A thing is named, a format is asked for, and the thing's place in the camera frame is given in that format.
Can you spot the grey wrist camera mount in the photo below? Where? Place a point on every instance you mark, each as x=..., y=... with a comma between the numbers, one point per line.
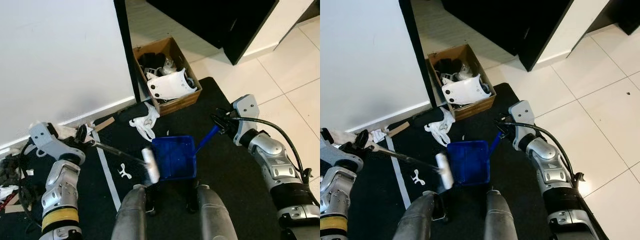
x=42, y=137
x=246, y=112
x=522, y=117
x=340, y=156

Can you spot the black door panel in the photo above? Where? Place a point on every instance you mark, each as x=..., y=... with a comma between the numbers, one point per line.
x=505, y=22
x=310, y=7
x=215, y=20
x=620, y=12

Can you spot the black floor mat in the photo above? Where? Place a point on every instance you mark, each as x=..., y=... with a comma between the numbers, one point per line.
x=510, y=170
x=220, y=170

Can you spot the grey robot left leg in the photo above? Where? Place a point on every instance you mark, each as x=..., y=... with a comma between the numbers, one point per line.
x=415, y=220
x=130, y=215

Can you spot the white crumpled paper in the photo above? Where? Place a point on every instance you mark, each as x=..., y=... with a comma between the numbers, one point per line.
x=377, y=135
x=62, y=131

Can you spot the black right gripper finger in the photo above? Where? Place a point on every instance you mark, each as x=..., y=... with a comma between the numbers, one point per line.
x=218, y=118
x=220, y=129
x=501, y=132
x=500, y=122

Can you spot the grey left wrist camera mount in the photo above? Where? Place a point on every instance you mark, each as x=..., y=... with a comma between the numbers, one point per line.
x=340, y=156
x=42, y=137

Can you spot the grey robot right leg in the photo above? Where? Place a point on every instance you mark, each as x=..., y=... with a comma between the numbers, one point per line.
x=216, y=215
x=501, y=217

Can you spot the blue plastic dustpan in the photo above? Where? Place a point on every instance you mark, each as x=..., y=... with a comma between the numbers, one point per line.
x=467, y=162
x=172, y=157

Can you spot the small white forked plastic piece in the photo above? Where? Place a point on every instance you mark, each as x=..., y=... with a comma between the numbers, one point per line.
x=418, y=177
x=125, y=172

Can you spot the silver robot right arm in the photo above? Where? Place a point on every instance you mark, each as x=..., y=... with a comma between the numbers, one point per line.
x=555, y=175
x=280, y=170

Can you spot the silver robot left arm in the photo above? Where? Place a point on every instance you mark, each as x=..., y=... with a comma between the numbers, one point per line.
x=60, y=190
x=335, y=195

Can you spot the black parts heap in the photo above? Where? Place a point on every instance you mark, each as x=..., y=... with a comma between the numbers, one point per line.
x=150, y=62
x=446, y=67

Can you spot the white plastic shell cover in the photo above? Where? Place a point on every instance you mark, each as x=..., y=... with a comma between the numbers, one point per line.
x=465, y=91
x=170, y=86

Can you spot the white crumpled plastic scrap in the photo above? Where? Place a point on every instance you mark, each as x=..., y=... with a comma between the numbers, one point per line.
x=440, y=127
x=145, y=122

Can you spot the brown cardboard box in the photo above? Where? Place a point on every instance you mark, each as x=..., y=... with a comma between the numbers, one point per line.
x=485, y=102
x=192, y=97

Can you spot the brown cardboard strip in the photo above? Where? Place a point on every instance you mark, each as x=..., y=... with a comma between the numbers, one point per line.
x=398, y=129
x=104, y=124

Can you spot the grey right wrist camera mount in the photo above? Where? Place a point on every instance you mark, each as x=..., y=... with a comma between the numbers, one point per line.
x=246, y=112
x=522, y=117

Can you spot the grey robot leg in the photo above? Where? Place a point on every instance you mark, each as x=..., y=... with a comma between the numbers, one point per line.
x=216, y=215
x=501, y=217
x=130, y=215
x=415, y=220

